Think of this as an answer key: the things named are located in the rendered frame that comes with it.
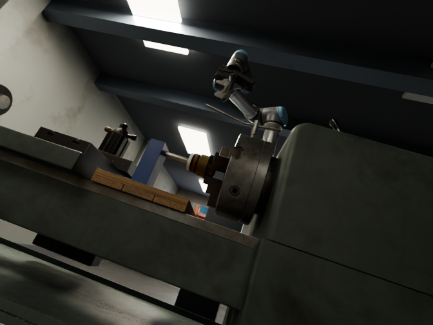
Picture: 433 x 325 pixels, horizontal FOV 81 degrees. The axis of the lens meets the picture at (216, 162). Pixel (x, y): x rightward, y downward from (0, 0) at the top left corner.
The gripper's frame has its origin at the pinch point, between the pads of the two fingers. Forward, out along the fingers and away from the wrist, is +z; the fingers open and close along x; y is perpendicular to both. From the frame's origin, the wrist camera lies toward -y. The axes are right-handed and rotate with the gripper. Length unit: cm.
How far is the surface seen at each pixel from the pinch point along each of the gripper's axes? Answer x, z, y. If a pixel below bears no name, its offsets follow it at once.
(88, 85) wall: -203, -216, 277
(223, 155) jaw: -2.6, 28.1, -8.2
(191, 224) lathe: -8, 52, -7
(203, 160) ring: -11.7, 25.6, -0.7
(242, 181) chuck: -4.1, 35.1, -16.6
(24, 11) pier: -72, -156, 277
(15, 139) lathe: 0, 49, 51
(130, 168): -22.6, 31.7, 27.1
